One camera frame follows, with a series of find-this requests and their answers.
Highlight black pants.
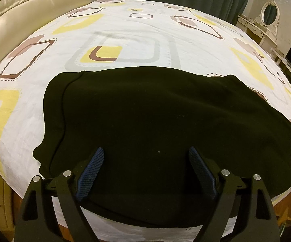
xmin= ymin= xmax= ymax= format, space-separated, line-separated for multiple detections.
xmin=33 ymin=66 xmax=291 ymax=228

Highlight white television stand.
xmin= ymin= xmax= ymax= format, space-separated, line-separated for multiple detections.
xmin=270 ymin=47 xmax=291 ymax=99

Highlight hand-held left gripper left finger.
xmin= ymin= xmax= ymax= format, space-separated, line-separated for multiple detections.
xmin=14 ymin=147 xmax=105 ymax=242

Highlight cream tufted leather headboard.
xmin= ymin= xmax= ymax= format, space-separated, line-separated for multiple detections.
xmin=0 ymin=0 xmax=103 ymax=86

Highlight white patterned bed sheet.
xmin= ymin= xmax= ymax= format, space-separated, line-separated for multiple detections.
xmin=0 ymin=0 xmax=291 ymax=241

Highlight oval vanity mirror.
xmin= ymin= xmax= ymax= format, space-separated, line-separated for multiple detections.
xmin=260 ymin=0 xmax=280 ymax=27

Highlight white dressing table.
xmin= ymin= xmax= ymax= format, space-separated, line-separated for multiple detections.
xmin=237 ymin=14 xmax=279 ymax=54

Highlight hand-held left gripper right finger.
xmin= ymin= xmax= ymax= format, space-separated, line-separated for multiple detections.
xmin=189 ymin=146 xmax=280 ymax=242

